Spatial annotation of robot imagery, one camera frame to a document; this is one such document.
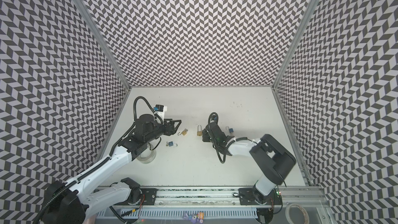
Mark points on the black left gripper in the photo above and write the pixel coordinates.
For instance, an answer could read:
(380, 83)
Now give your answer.
(167, 126)

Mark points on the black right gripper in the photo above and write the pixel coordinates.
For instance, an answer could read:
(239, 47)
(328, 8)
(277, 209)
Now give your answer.
(208, 132)

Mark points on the large brass padlock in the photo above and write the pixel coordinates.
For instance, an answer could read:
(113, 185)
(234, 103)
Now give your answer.
(199, 130)

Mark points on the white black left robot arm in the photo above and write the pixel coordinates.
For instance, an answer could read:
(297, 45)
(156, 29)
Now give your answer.
(76, 200)

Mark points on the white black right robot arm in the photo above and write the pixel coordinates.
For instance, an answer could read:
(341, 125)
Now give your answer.
(273, 159)

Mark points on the blue padlock with key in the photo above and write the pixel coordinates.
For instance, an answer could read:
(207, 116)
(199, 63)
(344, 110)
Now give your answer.
(171, 144)

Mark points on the clear tape roll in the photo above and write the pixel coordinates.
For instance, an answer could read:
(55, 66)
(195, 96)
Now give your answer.
(147, 156)

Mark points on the purple orange toy figure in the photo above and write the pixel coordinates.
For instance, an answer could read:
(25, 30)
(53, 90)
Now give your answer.
(195, 218)

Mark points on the white tape roll bottom right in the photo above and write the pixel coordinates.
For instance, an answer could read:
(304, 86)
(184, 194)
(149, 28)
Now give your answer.
(296, 214)

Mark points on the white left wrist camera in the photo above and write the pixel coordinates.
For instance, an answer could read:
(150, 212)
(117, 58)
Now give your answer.
(160, 110)

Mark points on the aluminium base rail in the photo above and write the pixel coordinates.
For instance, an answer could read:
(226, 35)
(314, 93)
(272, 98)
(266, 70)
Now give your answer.
(170, 203)

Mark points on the aluminium left corner post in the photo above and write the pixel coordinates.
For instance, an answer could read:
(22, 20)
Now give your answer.
(82, 8)

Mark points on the aluminium corner post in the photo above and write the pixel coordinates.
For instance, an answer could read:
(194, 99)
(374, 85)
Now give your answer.
(308, 14)
(82, 8)

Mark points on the aluminium right corner post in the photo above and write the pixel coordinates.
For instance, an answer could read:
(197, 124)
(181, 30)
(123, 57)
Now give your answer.
(308, 14)

